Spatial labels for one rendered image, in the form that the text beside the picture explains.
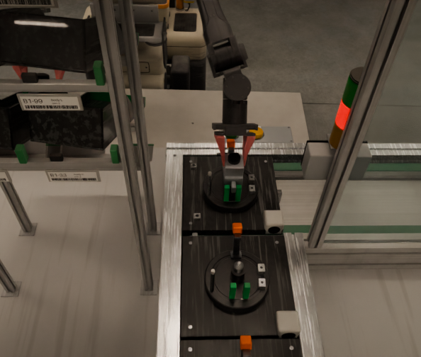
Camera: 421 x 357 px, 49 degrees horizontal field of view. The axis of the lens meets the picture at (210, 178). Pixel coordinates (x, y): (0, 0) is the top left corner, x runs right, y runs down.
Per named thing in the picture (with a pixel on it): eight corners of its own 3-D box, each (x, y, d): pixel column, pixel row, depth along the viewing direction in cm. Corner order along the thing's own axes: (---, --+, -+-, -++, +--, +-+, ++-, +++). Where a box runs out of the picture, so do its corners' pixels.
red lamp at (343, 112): (332, 113, 85) (339, 92, 81) (359, 113, 85) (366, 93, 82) (338, 132, 82) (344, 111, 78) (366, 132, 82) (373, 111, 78)
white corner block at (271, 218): (261, 219, 113) (263, 209, 110) (280, 219, 114) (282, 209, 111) (263, 235, 110) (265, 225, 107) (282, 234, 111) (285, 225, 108)
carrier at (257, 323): (182, 240, 109) (181, 208, 99) (283, 239, 110) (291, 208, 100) (180, 341, 93) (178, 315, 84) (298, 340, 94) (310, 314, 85)
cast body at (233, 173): (222, 166, 114) (224, 146, 109) (239, 166, 114) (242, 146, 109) (224, 193, 109) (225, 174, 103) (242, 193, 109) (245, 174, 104)
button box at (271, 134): (217, 140, 138) (218, 125, 133) (287, 140, 139) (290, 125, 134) (218, 157, 133) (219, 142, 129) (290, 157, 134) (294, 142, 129)
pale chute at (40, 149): (45, 154, 121) (47, 137, 120) (93, 161, 120) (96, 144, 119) (-17, 157, 93) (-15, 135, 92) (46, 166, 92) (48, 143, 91)
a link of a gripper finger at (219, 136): (246, 168, 105) (247, 127, 104) (215, 168, 105) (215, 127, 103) (242, 163, 112) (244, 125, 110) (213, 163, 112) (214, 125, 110)
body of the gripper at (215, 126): (258, 132, 104) (259, 99, 103) (212, 132, 104) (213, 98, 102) (254, 130, 111) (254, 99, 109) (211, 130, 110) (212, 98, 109)
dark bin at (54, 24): (75, 38, 93) (74, -1, 90) (138, 45, 92) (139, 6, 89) (0, 63, 67) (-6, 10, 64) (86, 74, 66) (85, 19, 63)
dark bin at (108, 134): (88, 100, 105) (88, 67, 102) (145, 107, 104) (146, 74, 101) (30, 141, 79) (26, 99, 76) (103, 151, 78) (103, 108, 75)
